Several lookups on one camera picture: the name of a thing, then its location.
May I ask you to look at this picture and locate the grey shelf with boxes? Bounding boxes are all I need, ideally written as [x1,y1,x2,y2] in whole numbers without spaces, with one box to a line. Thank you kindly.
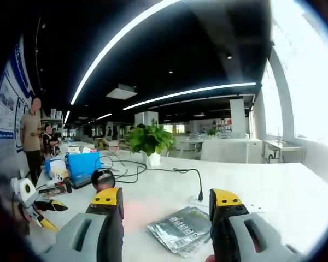
[40,108,64,129]

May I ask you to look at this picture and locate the ceiling air conditioner unit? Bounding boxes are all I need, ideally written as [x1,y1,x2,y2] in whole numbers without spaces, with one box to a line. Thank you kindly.
[106,83,138,99]

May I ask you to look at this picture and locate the green print foil sheet goods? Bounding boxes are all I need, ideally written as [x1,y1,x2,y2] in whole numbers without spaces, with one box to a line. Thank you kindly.
[153,229,213,259]

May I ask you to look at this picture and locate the green potted plant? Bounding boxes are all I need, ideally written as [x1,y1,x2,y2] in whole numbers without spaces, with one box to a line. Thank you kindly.
[127,122,177,158]

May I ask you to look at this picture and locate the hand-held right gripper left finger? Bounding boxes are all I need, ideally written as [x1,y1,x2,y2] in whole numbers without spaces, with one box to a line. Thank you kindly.
[42,187,125,262]

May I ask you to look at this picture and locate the white power strip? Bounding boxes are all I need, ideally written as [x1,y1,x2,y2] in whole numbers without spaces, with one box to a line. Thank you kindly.
[188,195,266,215]

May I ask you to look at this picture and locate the black flat tray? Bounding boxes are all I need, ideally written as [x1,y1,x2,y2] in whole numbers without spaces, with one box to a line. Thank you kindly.
[70,177,97,190]

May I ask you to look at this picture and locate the white yellow box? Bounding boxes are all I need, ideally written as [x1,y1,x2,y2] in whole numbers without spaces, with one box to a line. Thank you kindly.
[49,159,69,181]

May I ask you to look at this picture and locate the brown cardboard box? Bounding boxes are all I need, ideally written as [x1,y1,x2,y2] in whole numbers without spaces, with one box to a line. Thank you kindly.
[94,136,112,150]

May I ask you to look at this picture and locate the blue plastic crate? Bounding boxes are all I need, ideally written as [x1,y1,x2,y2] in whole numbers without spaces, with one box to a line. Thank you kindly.
[65,151,102,184]

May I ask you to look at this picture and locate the white sink unit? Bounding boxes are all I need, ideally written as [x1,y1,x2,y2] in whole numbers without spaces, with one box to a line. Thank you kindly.
[263,133,306,164]

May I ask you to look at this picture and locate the white plant pot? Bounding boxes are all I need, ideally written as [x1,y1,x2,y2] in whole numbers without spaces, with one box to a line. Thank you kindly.
[140,151,161,168]

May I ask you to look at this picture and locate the black table cables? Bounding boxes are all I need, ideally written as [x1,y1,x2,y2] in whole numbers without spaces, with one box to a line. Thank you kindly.
[99,155,148,184]

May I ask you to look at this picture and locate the dark printed flat packet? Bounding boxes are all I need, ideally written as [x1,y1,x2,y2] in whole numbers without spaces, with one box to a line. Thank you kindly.
[39,187,69,198]

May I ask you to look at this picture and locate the straight ceiling light strip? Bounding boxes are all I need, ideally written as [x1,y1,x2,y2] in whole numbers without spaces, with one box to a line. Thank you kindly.
[122,81,257,111]

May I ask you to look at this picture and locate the blue white wall poster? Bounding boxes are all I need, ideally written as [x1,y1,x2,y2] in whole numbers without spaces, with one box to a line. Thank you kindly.
[0,35,36,153]

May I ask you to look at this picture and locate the black barcode scanner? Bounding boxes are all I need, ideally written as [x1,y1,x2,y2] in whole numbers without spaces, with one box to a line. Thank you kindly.
[90,168,117,193]

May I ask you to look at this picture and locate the silver foil sheet goods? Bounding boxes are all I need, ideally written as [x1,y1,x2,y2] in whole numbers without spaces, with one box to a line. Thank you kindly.
[147,206,212,248]

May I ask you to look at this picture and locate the white table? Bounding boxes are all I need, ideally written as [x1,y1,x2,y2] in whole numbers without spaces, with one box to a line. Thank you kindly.
[24,140,328,262]

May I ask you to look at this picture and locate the black plug with cable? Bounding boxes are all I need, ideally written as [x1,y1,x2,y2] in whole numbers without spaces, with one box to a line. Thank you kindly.
[173,168,206,203]

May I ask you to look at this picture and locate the white desk partition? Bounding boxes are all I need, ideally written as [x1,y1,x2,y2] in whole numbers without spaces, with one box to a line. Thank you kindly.
[201,138,263,164]

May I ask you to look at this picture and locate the long curved ceiling light strip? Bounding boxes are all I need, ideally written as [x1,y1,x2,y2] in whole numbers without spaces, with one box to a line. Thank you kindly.
[70,0,183,106]

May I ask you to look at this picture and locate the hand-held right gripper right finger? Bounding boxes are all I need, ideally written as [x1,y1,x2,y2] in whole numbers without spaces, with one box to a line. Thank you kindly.
[209,187,304,262]

